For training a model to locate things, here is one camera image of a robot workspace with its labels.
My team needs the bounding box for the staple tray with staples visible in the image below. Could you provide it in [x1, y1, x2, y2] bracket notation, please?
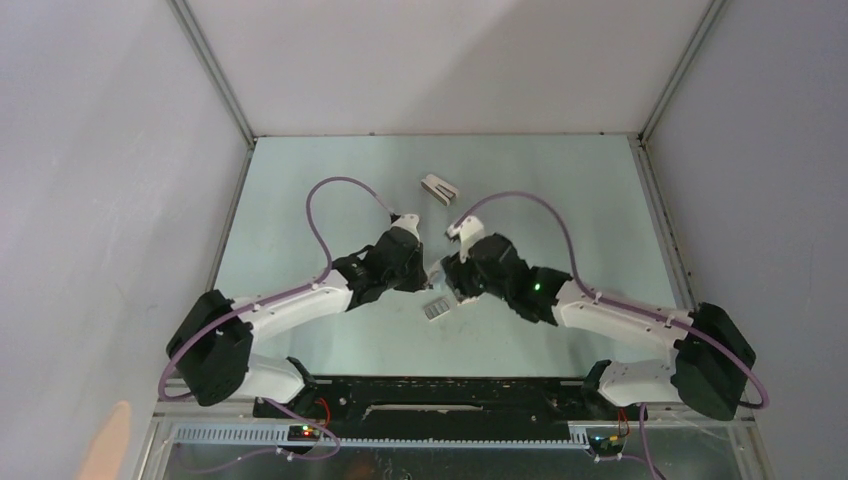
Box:
[423, 298, 451, 321]

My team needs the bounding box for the white staple box sleeve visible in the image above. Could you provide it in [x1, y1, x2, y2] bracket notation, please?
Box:
[456, 297, 479, 306]

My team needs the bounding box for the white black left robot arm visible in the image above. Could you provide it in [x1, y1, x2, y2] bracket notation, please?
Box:
[166, 214, 428, 417]

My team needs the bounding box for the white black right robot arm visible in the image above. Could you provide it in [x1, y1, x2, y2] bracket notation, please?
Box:
[440, 234, 756, 421]

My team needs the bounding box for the white staple remover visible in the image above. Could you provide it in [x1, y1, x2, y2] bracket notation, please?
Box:
[420, 174, 459, 207]

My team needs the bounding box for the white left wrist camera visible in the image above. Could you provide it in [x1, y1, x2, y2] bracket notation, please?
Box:
[391, 214, 420, 241]

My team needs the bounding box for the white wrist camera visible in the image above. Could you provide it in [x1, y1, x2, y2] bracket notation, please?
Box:
[391, 214, 420, 241]
[446, 215, 486, 263]

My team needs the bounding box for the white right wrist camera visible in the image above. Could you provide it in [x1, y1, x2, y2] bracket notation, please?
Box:
[446, 215, 486, 263]

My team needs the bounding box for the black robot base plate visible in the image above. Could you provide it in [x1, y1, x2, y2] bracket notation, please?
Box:
[252, 376, 639, 441]

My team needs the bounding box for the white slotted cable duct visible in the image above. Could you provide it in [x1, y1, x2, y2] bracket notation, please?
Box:
[173, 423, 591, 452]

